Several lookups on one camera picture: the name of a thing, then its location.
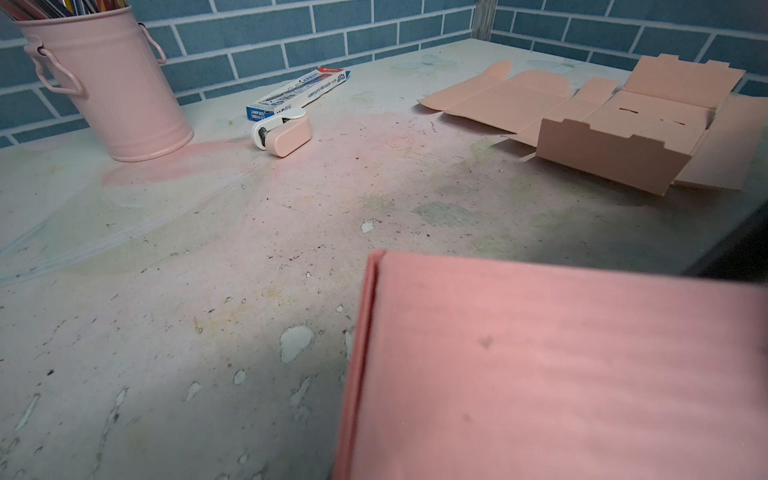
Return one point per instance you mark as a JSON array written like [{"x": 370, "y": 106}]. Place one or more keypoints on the blue white pen box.
[{"x": 298, "y": 93}]

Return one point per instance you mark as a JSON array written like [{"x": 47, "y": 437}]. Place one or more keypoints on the peach paper box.
[{"x": 673, "y": 122}]

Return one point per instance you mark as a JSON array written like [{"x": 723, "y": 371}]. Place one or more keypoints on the pink pencil bucket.
[{"x": 109, "y": 66}]

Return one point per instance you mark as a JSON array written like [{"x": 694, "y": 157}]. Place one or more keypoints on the pink paper box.
[{"x": 476, "y": 369}]

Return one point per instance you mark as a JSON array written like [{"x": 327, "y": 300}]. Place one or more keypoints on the coloured pencils bundle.
[{"x": 34, "y": 10}]

